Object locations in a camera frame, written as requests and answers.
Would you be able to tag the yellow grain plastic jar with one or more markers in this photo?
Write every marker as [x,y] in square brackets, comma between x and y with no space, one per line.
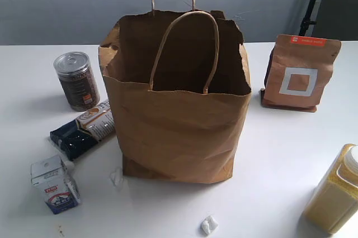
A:
[334,200]

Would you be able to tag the brown paper bag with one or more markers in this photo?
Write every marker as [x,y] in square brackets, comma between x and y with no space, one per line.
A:
[179,89]

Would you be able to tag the white paper scrap near bag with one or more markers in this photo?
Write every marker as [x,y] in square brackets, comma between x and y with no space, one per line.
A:
[117,179]

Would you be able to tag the dark tin can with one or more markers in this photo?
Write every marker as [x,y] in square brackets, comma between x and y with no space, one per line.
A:
[77,80]

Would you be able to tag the dark blue snack packet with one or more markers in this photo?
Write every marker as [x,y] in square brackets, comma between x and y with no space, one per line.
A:
[84,132]

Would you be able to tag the white paper scrap front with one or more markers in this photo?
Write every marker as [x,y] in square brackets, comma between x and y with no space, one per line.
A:
[209,225]

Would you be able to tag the brown stand-up pouch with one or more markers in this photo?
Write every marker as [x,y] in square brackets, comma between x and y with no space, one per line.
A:
[298,70]

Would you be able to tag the small blue milk carton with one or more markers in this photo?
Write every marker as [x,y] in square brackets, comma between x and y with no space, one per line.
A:
[56,186]

